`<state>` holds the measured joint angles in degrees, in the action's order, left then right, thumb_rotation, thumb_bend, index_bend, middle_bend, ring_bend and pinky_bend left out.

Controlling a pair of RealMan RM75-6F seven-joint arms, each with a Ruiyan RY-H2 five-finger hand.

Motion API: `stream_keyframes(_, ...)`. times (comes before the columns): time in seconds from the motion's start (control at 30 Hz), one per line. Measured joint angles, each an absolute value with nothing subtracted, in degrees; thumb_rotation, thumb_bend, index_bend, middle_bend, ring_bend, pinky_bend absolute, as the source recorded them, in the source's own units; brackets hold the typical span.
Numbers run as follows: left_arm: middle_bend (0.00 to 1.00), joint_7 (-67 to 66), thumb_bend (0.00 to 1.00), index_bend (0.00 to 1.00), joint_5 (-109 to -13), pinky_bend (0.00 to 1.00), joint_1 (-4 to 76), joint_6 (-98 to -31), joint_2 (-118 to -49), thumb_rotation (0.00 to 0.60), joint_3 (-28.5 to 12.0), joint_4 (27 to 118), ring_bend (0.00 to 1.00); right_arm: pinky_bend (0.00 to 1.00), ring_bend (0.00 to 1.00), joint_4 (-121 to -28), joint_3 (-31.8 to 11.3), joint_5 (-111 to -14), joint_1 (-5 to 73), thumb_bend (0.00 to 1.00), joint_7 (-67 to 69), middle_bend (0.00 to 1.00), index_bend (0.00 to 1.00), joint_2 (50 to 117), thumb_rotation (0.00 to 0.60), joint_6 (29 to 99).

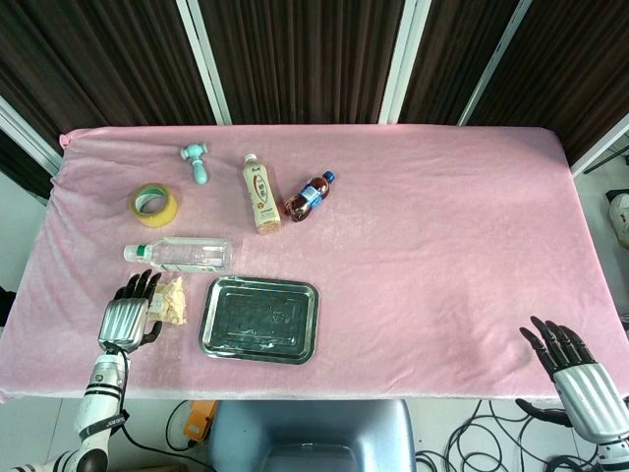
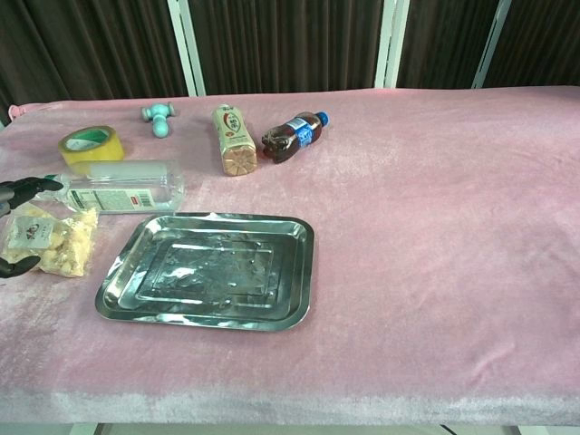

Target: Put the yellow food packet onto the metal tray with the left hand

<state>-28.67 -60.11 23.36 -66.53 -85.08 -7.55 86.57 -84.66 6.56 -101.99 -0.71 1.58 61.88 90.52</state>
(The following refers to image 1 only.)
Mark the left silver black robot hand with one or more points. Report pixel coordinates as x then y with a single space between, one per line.
123 319

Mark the dark cola bottle blue cap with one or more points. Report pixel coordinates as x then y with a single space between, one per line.
309 195

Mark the orange power strip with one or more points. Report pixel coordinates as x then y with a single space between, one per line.
199 418

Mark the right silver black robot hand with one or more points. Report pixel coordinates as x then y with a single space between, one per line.
585 388

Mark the beige milk tea bottle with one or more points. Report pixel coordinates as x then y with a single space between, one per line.
261 196

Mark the pink tablecloth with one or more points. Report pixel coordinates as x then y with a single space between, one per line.
368 246

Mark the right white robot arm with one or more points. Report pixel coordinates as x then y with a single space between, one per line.
614 454

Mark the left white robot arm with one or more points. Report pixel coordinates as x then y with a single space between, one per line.
93 418

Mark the snack packet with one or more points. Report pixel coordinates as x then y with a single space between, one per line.
172 305

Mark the dark folding screen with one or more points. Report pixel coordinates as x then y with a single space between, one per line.
314 59

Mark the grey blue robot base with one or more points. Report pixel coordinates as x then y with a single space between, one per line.
309 435

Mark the teal handheld massager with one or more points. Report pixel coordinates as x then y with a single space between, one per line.
197 162

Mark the rectangular metal tray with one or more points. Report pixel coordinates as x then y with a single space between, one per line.
259 320

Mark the clear water bottle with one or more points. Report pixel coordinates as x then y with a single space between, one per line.
184 254

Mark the yellow tape roll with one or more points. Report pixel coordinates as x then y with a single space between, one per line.
154 205

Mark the white shoe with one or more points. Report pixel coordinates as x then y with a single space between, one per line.
620 211

